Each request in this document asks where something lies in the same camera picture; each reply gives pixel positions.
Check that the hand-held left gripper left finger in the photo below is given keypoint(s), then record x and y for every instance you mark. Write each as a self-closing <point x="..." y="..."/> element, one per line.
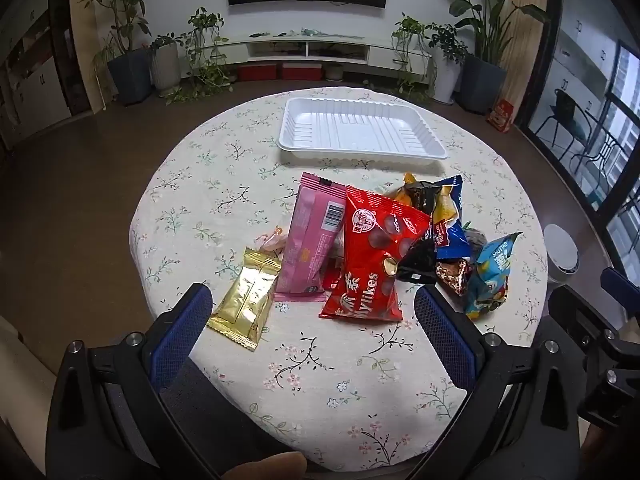
<point x="182" y="330"/>

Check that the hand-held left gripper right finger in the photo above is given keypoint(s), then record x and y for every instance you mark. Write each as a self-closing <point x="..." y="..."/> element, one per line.
<point x="445" y="330"/>

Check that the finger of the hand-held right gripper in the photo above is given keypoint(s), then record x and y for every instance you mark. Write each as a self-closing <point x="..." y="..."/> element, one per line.
<point x="617" y="282"/>
<point x="575" y="310"/>

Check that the brown foil candy packet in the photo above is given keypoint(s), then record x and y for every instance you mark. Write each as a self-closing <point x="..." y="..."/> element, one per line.
<point x="452" y="275"/>

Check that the light blue panda packet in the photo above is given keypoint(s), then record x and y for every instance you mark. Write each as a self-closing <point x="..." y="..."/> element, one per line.
<point x="487" y="280"/>

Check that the gold snack packet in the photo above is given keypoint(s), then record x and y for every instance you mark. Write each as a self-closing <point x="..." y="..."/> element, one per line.
<point x="245" y="300"/>

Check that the black triangular snack packet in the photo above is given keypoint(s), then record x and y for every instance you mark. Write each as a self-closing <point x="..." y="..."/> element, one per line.
<point x="417" y="260"/>

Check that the blue and yellow snack packet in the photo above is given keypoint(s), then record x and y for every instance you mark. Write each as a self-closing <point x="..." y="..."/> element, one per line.
<point x="452" y="237"/>

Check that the clear packet orange print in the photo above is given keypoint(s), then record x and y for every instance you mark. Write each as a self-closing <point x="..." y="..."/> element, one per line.
<point x="274" y="245"/>

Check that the dark brown snack packet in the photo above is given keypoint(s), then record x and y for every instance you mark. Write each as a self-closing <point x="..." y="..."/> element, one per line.
<point x="422" y="195"/>

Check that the pink snack packet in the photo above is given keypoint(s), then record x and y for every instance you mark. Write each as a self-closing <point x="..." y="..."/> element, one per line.
<point x="310" y="240"/>

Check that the white plastic tray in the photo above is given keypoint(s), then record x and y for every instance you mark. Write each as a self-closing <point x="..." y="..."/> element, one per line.
<point x="360" y="130"/>

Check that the person's left hand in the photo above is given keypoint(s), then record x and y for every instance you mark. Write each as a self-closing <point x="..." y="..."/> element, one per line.
<point x="270" y="467"/>

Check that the floral tablecloth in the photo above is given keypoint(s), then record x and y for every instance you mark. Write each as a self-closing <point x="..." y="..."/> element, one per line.
<point x="325" y="385"/>

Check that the black balcony chair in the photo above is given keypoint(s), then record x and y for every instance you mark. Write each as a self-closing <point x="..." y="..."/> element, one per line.
<point x="567" y="110"/>

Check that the red gift bag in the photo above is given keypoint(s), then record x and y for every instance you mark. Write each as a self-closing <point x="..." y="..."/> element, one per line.
<point x="500" y="116"/>

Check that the large-leaf plant in dark pot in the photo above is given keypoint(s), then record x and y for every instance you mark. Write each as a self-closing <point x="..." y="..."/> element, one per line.
<point x="482" y="82"/>

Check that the plant in smooth white pot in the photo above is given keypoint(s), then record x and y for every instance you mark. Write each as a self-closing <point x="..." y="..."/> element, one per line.
<point x="445" y="77"/>

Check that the black framed glass door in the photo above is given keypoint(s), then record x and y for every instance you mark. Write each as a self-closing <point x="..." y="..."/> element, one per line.
<point x="552" y="35"/>

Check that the leafy tree in dark pot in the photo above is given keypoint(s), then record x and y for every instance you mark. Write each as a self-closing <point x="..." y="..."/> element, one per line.
<point x="130" y="77"/>

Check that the plant in white ribbed pot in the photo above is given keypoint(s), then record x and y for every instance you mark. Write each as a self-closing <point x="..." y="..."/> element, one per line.
<point x="165" y="70"/>

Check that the red storage box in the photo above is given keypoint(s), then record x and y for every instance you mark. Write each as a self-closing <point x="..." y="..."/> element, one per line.
<point x="256" y="73"/>
<point x="300" y="71"/>

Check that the trailing green plant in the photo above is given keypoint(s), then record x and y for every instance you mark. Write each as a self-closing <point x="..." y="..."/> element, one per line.
<point x="205" y="55"/>
<point x="410" y="35"/>

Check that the small flower pot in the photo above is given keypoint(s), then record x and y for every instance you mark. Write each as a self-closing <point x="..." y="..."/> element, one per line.
<point x="334" y="72"/>

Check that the white television console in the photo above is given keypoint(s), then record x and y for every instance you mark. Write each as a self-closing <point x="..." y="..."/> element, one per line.
<point x="280" y="42"/>

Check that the white wall cabinet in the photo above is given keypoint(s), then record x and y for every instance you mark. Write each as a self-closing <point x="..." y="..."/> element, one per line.
<point x="30" y="85"/>

